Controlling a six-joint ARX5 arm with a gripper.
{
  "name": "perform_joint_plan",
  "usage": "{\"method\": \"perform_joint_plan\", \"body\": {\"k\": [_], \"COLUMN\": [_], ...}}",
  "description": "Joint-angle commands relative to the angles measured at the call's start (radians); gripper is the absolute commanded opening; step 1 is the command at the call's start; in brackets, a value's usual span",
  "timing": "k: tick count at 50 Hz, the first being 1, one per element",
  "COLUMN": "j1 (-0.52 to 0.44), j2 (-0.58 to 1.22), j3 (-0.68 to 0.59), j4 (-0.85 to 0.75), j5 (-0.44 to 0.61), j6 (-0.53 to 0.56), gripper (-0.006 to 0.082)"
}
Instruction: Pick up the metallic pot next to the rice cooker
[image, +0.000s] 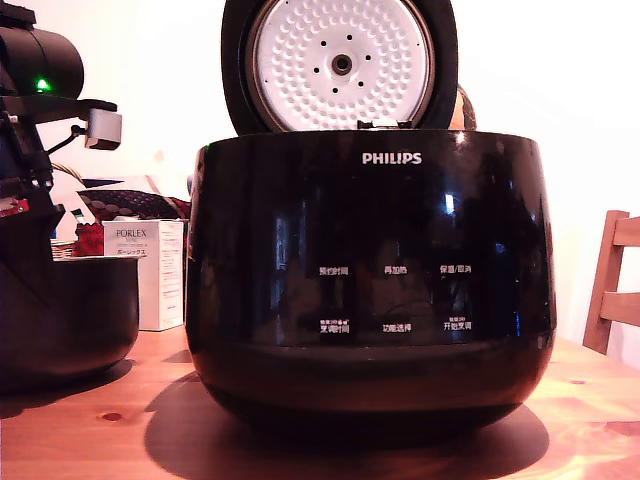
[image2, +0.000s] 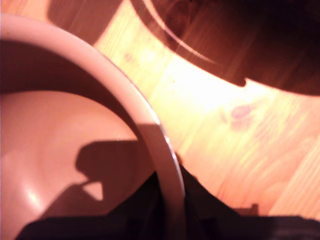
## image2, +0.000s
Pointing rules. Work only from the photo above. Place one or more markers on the metallic pot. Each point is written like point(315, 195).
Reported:
point(160, 150)

